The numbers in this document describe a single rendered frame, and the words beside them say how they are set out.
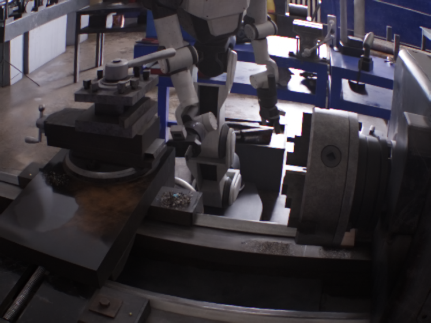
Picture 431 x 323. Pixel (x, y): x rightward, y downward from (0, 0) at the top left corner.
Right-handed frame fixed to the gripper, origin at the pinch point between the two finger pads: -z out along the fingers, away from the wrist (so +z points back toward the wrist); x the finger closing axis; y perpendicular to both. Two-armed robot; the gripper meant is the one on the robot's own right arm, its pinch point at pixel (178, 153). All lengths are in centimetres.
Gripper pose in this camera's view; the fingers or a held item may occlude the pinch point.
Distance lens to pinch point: 167.5
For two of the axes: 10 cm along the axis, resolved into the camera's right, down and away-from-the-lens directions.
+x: 9.7, 0.1, -2.4
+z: 2.2, -4.3, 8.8
